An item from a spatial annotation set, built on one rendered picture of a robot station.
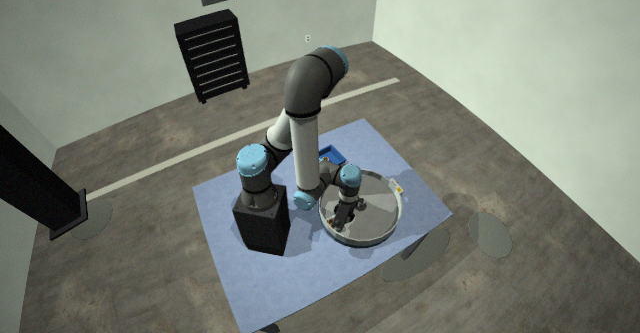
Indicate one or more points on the blue crate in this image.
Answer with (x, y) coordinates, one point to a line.
(333, 155)

